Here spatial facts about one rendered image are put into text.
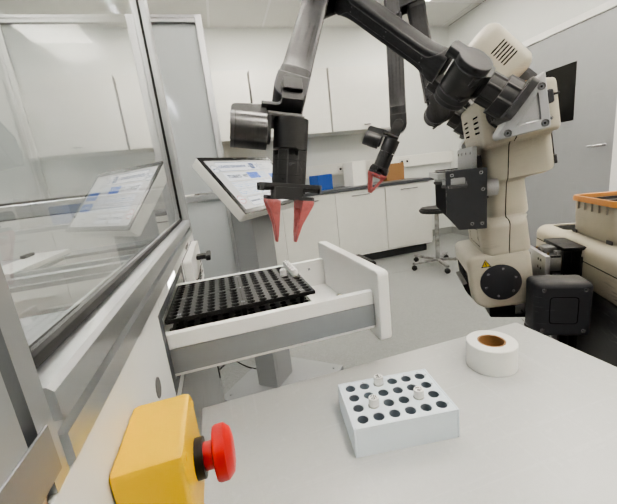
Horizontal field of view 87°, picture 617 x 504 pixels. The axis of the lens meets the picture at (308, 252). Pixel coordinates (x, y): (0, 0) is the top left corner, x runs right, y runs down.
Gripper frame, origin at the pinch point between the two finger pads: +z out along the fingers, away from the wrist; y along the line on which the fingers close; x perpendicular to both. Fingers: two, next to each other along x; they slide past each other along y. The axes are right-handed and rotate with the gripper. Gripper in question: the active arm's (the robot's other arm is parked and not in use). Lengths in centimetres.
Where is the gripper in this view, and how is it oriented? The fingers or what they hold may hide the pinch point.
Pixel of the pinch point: (286, 236)
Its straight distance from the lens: 57.7
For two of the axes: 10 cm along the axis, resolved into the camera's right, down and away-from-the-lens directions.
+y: -9.7, -0.1, -2.6
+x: 2.5, 1.9, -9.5
